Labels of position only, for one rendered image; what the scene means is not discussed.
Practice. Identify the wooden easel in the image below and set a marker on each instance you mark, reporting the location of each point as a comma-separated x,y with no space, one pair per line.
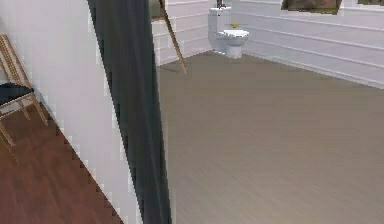
173,36

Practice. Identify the white toilet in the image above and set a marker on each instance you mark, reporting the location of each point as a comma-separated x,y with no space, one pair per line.
230,37

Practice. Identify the small yellow object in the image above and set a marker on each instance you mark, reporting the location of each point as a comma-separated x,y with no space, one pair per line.
234,25

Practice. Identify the dark red bottle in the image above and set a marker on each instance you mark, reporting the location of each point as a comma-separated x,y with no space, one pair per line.
220,3

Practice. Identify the window with dark view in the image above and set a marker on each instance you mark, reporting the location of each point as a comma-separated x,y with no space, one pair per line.
311,5
370,2

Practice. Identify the wooden chair with black seat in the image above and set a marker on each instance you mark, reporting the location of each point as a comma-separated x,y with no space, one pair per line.
13,90

